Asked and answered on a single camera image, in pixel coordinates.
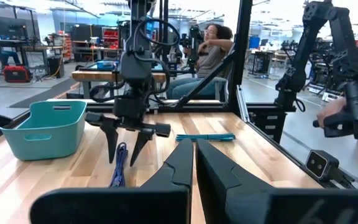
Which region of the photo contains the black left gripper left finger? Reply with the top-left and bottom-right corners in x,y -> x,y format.
29,139 -> 195,224

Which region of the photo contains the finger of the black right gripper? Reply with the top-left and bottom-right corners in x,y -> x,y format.
129,129 -> 155,167
99,119 -> 120,164

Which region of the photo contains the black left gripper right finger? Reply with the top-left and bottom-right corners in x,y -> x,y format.
196,139 -> 358,224

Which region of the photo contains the blue purple USB-C cable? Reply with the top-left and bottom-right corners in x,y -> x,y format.
109,142 -> 129,188

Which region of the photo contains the teal USB-C cable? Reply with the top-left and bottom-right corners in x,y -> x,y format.
175,133 -> 237,142

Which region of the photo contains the wooden background table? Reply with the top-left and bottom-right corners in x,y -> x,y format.
71,70 -> 167,100

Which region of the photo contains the blue container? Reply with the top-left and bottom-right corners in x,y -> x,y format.
96,60 -> 117,71

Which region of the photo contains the teal plastic bin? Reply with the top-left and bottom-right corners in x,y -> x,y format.
0,100 -> 88,161

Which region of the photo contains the red parts bins shelf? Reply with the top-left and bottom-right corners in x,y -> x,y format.
101,27 -> 120,49

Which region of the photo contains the black floor mat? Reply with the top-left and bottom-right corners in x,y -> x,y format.
9,77 -> 80,109

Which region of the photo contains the seated person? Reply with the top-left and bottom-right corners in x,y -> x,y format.
166,24 -> 234,100

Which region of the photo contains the red tool box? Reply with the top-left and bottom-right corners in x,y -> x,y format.
3,65 -> 32,83

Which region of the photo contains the person's hand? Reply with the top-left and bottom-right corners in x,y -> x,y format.
316,96 -> 347,128

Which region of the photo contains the black computer monitor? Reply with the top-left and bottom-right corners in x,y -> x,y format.
0,16 -> 27,40

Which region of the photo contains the black table-level camera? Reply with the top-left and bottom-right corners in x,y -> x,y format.
305,149 -> 341,183

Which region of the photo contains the black aluminium table frame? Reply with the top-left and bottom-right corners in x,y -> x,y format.
0,0 -> 357,190

